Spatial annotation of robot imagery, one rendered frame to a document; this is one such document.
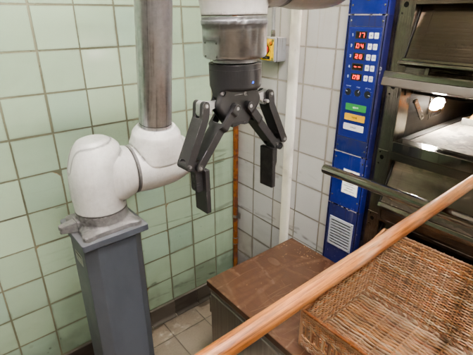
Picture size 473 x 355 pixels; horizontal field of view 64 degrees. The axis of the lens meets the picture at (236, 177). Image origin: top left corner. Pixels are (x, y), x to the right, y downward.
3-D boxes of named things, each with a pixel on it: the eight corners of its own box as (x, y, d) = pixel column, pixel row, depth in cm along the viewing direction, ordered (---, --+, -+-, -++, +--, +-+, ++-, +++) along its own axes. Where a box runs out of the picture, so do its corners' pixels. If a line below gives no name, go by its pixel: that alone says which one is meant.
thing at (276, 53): (269, 59, 174) (270, 36, 170) (286, 61, 167) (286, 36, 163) (257, 60, 170) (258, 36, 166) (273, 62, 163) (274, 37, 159)
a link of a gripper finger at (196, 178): (201, 158, 54) (184, 163, 52) (203, 190, 56) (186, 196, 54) (196, 156, 55) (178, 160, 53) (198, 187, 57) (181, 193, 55)
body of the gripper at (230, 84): (240, 55, 59) (241, 115, 62) (195, 60, 54) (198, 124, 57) (275, 59, 53) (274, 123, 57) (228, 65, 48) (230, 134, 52)
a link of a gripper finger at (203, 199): (209, 169, 54) (205, 170, 54) (211, 213, 57) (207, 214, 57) (197, 164, 56) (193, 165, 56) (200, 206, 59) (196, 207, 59)
